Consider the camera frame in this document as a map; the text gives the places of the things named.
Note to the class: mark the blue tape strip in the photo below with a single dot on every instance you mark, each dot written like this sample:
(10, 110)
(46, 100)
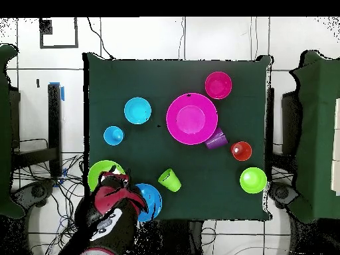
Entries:
(62, 93)

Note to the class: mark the orange red cup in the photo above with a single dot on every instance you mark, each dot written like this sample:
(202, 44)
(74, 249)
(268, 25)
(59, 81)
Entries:
(241, 151)

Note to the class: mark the grey chair base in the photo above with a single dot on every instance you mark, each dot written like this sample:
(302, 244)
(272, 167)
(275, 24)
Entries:
(37, 191)
(281, 192)

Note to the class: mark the large pink bowl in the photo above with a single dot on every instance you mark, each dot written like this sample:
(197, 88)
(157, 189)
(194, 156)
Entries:
(191, 118)

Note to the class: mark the green cup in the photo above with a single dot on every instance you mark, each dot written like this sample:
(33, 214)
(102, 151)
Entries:
(170, 180)

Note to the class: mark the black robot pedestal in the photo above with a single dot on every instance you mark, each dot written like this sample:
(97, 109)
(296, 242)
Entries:
(172, 239)

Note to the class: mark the large blue bowl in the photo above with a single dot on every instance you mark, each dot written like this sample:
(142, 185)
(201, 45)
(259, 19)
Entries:
(154, 199)

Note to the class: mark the green cloth side table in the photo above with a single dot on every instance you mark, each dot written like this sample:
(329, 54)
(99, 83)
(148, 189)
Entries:
(318, 132)
(5, 132)

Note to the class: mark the large green bowl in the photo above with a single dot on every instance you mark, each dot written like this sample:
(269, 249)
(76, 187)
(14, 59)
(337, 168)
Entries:
(95, 170)

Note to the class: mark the blue cup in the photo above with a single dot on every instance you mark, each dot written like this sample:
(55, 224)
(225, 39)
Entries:
(113, 135)

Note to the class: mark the small green bowl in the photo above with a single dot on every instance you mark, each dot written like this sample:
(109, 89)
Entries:
(253, 180)

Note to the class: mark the stack of white boxes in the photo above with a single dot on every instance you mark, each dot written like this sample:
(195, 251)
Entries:
(336, 146)

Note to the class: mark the small cyan bowl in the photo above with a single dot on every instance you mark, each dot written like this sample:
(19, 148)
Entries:
(137, 110)

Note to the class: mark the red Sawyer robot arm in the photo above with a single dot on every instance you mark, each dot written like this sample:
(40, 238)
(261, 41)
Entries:
(114, 202)

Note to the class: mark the dark green tablecloth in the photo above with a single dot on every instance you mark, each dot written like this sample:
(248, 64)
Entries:
(172, 79)

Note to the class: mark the black box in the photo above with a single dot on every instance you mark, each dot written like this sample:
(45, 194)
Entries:
(14, 119)
(290, 124)

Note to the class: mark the black metal stand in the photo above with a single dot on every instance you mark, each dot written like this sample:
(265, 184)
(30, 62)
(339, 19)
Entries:
(54, 127)

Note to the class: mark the purple cup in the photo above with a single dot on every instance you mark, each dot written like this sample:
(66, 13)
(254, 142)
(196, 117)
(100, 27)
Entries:
(219, 140)

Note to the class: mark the small magenta bowl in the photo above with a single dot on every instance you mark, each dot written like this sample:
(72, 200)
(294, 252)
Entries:
(218, 85)

